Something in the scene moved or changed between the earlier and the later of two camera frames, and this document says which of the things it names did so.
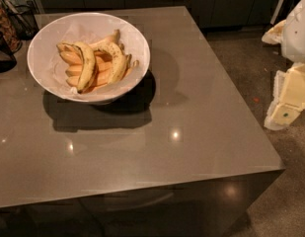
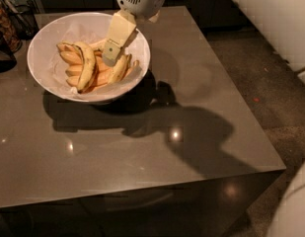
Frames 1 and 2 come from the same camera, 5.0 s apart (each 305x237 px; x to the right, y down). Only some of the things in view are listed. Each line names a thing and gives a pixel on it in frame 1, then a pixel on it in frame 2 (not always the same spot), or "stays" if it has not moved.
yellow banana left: (89, 61) stays
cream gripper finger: (294, 95) → (120, 31)
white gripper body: (299, 39) → (141, 0)
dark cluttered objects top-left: (15, 21) stays
